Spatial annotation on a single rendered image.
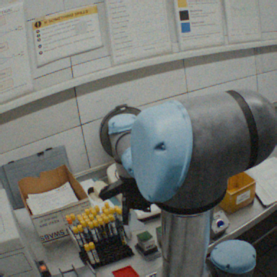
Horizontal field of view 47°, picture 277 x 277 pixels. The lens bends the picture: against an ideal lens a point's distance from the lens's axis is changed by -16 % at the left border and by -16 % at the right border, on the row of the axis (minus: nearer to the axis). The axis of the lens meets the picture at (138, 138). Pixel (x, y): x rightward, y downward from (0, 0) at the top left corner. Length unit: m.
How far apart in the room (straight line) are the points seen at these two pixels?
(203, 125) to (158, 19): 1.15
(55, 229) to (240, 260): 0.73
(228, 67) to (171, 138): 1.45
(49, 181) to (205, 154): 1.11
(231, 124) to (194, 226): 0.17
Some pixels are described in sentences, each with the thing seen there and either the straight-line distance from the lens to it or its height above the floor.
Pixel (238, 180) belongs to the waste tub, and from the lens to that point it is 1.41.
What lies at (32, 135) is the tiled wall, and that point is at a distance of 1.46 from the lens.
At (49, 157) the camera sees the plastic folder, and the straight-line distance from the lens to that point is 1.48.
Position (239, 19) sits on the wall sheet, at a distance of 1.86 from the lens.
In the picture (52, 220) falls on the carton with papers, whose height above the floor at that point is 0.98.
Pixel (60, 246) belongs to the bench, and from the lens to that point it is 1.27.
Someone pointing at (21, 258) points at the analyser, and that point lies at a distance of 0.94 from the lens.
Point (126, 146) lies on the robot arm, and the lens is 0.83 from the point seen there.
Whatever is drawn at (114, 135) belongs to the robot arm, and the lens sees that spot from 0.90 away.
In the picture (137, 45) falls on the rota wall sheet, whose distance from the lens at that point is 1.51.
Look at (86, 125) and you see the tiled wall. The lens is 1.51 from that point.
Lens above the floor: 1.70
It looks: 26 degrees down
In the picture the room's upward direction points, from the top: 8 degrees counter-clockwise
